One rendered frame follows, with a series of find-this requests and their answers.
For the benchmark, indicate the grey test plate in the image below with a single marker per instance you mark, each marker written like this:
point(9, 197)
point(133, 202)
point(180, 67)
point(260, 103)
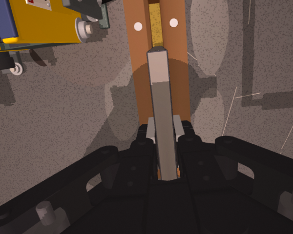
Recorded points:
point(162, 109)

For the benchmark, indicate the orange slotted rack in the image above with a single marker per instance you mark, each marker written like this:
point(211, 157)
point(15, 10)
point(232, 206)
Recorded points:
point(136, 48)

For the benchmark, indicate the grey bolt with washer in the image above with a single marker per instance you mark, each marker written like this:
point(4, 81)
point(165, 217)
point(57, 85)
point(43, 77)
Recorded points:
point(84, 28)

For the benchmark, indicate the short black lever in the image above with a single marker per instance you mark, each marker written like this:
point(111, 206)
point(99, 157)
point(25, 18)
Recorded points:
point(0, 62)

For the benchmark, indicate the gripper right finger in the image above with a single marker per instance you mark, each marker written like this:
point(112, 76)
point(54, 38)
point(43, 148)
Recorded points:
point(271, 161)

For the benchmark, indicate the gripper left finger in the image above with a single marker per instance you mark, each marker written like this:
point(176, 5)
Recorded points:
point(51, 185)

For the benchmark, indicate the blue rounded bar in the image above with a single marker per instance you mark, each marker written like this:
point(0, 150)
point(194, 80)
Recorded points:
point(8, 19)

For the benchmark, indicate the yellow and dark clamp body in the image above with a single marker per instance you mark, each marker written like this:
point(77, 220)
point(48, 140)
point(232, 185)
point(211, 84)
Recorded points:
point(44, 26)

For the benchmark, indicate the grey pivot bracket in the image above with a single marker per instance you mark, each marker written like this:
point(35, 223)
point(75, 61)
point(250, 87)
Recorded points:
point(16, 70)

